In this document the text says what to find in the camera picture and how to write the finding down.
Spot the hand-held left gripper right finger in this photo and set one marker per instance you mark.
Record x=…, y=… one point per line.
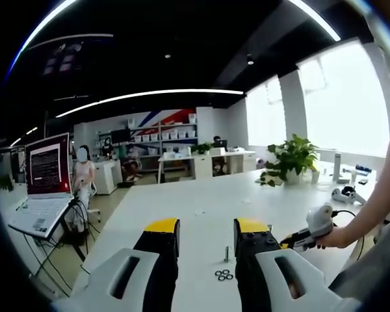
x=256, y=247

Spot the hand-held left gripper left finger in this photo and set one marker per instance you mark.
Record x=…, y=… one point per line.
x=156, y=253

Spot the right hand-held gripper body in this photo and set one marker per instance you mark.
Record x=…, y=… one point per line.
x=320, y=221

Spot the thick metal threaded stud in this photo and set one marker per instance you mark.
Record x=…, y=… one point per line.
x=270, y=227

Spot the thin metal threaded stud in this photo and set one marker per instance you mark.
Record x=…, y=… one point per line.
x=226, y=253

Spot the person's right hand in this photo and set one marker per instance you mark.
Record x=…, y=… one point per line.
x=336, y=237

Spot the white cylinder tower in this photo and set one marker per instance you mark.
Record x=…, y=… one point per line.
x=337, y=165

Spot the small black box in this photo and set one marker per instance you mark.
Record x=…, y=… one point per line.
x=363, y=182

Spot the person's grey shirt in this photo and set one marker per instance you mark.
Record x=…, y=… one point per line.
x=370, y=260

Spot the small blue object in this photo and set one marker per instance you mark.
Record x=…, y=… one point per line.
x=364, y=168

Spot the large green potted plant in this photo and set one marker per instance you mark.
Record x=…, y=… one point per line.
x=292, y=152

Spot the black laptop stand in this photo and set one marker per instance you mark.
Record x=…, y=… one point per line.
x=74, y=242

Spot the white office chair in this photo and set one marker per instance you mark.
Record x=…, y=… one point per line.
x=92, y=188

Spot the white counter cabinet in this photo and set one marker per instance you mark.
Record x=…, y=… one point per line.
x=105, y=175

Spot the white office desk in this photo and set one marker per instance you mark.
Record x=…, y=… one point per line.
x=201, y=165

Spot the black desktop monitor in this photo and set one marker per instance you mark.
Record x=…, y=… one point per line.
x=222, y=143

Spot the small background potted plant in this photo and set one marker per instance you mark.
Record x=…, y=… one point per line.
x=201, y=148

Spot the metal storage shelf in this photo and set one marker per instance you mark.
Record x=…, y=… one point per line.
x=178, y=139

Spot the row of white storage bins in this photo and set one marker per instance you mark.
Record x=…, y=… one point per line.
x=172, y=135

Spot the white laptop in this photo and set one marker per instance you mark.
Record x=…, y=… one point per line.
x=47, y=162

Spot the small green desk plant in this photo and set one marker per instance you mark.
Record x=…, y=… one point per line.
x=5, y=182

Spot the straight ceiling light strip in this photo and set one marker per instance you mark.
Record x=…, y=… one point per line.
x=198, y=90

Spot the black ceiling spotlight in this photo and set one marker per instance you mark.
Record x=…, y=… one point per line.
x=250, y=61

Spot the long ceiling light strip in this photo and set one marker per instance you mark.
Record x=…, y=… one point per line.
x=23, y=48
x=317, y=18

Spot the dark hanging display screen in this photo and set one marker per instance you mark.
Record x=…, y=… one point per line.
x=63, y=60

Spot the black wall screen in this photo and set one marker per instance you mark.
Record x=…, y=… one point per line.
x=120, y=136

